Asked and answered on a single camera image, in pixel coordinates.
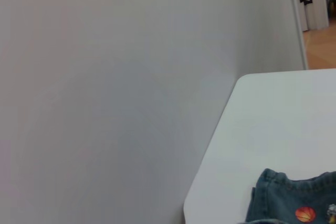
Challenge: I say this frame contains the blue denim shorts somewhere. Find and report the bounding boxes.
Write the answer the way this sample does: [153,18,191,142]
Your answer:
[245,168,336,224]

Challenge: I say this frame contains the white door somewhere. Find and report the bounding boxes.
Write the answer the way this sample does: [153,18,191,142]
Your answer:
[286,0,331,70]

